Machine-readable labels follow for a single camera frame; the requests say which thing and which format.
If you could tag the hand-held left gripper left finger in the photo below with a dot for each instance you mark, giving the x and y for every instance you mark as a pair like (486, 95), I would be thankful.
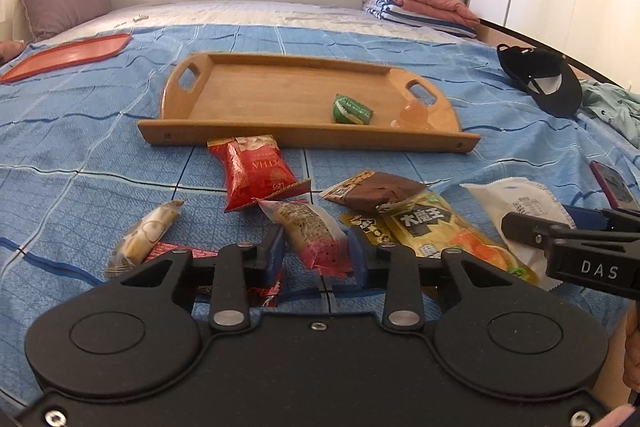
(272, 254)

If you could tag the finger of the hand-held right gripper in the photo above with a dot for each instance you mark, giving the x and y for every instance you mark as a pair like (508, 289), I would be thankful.
(525, 229)
(585, 217)

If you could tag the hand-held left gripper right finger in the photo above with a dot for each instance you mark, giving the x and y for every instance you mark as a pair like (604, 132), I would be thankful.
(360, 262)

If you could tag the pink and white snack packet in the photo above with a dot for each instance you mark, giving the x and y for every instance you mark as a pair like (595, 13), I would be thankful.
(310, 232)

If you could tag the brown snack packet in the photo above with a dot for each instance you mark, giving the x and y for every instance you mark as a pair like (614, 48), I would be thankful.
(380, 192)

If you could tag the red nut snack packet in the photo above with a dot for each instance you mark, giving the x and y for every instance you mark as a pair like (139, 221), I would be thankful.
(252, 172)

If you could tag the yellow snack packet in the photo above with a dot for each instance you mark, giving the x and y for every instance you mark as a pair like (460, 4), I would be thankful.
(440, 232)

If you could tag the dark red long snack packet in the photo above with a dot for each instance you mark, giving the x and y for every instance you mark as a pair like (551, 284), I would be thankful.
(165, 249)

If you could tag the beige patterned snack packet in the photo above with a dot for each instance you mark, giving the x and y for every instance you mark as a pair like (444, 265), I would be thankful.
(145, 234)

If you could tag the wooden tray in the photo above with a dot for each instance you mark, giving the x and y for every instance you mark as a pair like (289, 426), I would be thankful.
(280, 102)

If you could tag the person's right forearm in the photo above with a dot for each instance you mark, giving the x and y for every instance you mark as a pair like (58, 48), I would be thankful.
(634, 357)

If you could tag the red phone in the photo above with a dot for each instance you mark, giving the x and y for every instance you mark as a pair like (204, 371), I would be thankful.
(615, 187)

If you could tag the teal garment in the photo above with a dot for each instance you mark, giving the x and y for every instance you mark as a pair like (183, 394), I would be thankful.
(615, 107)

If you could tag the black cap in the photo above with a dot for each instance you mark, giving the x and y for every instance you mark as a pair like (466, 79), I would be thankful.
(555, 92)

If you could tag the green snack packet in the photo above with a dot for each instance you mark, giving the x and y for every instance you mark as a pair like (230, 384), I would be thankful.
(352, 109)

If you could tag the orange jelly cup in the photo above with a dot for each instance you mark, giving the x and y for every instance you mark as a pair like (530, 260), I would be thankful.
(414, 116)

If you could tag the blue checked bedsheet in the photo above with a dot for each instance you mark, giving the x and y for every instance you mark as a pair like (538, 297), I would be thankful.
(75, 147)

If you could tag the pale quilted mattress cover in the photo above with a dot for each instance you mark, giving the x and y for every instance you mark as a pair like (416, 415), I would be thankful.
(225, 13)

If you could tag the folded striped towel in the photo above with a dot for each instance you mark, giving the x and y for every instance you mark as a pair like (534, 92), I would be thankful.
(395, 9)

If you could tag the red plastic tray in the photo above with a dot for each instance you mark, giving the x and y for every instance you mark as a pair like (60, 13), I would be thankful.
(65, 54)

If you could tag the brown cloth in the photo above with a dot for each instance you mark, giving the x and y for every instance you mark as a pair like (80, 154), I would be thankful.
(10, 51)

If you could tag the dark wooden bed frame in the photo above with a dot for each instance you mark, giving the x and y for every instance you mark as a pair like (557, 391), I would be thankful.
(530, 39)

